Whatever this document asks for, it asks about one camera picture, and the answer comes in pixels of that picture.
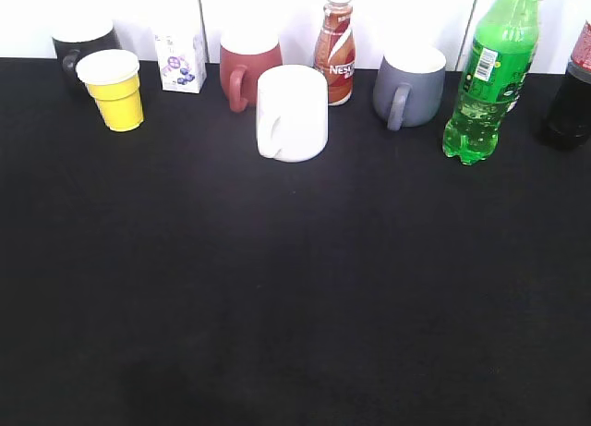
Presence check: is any yellow paper cup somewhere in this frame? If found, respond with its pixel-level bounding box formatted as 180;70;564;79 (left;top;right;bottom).
76;49;144;132

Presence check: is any green soda bottle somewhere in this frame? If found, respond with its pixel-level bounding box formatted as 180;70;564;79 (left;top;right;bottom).
442;0;539;165

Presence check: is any white mug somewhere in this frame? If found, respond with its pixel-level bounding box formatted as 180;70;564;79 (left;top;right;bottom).
256;65;328;163

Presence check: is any black table mat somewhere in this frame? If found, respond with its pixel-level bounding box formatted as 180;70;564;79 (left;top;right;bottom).
1;59;590;425

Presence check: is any red mug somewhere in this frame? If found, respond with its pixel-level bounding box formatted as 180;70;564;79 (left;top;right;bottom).
220;27;283;113

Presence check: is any grey mug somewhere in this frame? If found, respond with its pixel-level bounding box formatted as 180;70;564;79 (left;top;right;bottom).
373;43;446;131

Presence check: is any brown Nescafe bottle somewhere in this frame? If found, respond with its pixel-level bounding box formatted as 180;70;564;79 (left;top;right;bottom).
313;0;356;106

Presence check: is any blueberry milk carton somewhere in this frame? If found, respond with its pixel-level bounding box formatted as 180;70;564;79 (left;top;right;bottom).
154;33;207;94

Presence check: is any black mug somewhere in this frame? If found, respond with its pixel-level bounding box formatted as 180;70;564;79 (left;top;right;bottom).
51;17;121;96

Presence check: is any dark cola bottle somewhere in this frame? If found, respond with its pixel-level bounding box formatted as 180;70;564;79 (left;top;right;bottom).
542;15;590;150

